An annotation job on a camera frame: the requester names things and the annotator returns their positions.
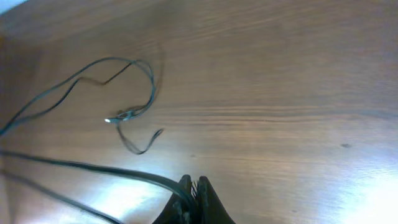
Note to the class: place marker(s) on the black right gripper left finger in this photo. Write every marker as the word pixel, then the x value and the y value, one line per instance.
pixel 176 210

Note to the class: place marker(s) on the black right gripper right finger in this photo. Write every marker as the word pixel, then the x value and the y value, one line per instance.
pixel 211 209

